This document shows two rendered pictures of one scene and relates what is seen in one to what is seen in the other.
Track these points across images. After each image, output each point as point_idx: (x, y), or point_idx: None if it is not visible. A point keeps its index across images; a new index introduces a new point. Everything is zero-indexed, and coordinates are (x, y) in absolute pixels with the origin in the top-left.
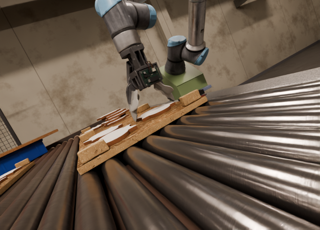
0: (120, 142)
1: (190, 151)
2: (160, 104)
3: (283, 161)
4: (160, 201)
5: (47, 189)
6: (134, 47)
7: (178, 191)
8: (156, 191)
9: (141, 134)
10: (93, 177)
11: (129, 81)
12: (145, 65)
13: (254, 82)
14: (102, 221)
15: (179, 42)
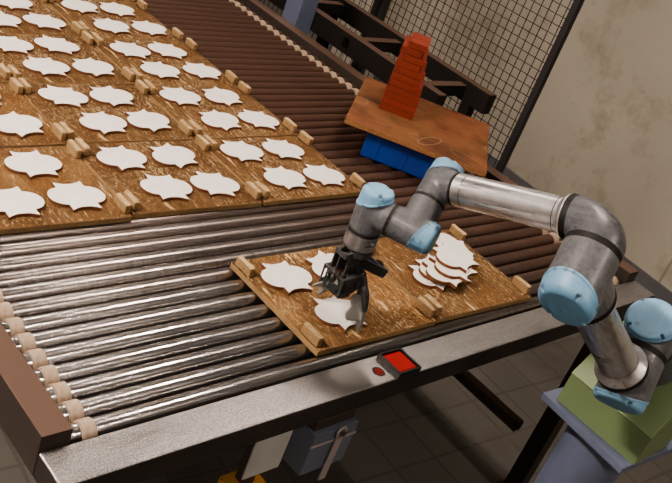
0: (259, 284)
1: (201, 316)
2: (488, 343)
3: (163, 328)
4: None
5: (236, 248)
6: (338, 249)
7: (170, 306)
8: None
9: (264, 297)
10: (221, 275)
11: None
12: (334, 270)
13: (328, 399)
14: (168, 284)
15: (629, 326)
